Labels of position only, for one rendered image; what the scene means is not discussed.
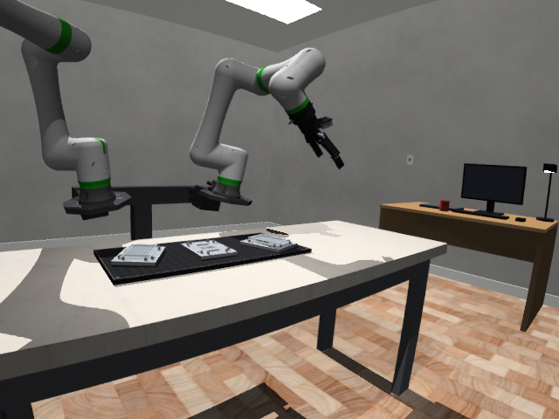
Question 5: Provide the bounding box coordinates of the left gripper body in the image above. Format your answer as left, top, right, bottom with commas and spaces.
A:
298, 115, 320, 141

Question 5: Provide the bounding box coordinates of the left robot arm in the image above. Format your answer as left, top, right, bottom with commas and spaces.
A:
190, 48, 326, 199

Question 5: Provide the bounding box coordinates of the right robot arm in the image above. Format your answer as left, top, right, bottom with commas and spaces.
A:
0, 0, 116, 205

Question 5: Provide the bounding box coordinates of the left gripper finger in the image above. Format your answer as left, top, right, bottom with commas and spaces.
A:
304, 134, 323, 158
311, 132, 344, 169

